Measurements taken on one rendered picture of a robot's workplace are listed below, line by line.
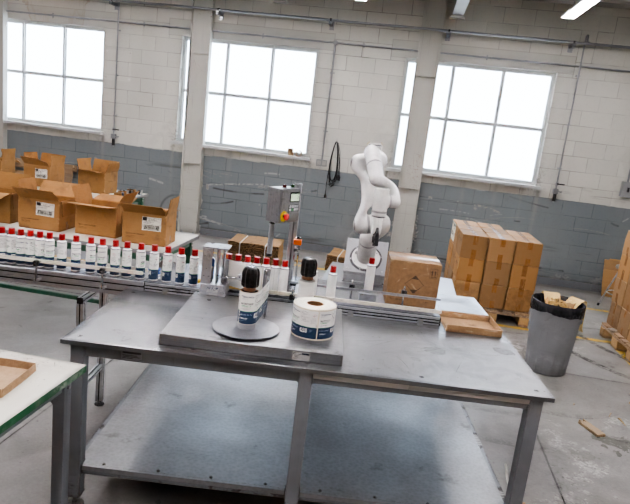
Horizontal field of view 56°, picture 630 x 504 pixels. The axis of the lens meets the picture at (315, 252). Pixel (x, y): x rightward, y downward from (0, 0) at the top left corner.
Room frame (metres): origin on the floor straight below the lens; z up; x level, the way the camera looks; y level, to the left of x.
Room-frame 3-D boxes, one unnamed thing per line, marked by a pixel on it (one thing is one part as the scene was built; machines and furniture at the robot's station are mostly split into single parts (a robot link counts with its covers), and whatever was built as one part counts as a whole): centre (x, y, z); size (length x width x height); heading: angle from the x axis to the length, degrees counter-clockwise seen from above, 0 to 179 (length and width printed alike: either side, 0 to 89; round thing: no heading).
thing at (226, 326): (2.60, 0.28, 0.89); 0.31 x 0.31 x 0.01
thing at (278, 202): (3.28, 0.20, 1.38); 0.17 x 0.10 x 0.19; 144
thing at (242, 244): (7.37, 0.75, 0.16); 0.65 x 0.54 x 0.32; 87
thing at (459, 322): (3.18, -0.90, 0.85); 0.30 x 0.26 x 0.04; 89
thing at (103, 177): (6.83, 2.61, 0.97); 0.43 x 0.42 x 0.37; 169
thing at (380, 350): (3.09, -0.03, 0.82); 2.10 x 1.50 x 0.02; 89
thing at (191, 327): (2.75, 0.22, 0.86); 0.80 x 0.67 x 0.05; 89
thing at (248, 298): (2.60, 0.28, 1.04); 0.09 x 0.09 x 0.29
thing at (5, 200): (4.74, 2.62, 0.97); 0.44 x 0.38 x 0.37; 177
